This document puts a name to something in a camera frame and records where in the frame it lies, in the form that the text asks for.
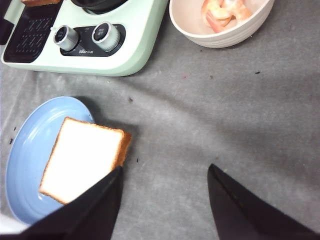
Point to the black frying pan mint handle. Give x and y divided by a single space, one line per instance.
99 6

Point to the white bread slice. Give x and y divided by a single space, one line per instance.
82 155
37 3

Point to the blue plate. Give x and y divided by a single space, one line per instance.
29 154

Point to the mint green breakfast maker base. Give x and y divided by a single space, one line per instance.
27 37

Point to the left silver control knob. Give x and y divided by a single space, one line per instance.
66 38

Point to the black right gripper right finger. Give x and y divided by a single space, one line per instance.
241 215

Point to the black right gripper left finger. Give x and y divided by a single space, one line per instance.
91 216

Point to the silver control knob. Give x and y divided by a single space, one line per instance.
106 36
66 38

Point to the right silver control knob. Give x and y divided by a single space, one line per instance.
106 36

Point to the beige ribbed bowl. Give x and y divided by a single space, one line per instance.
186 17

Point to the pink shrimp in bowl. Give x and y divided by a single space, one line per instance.
217 14

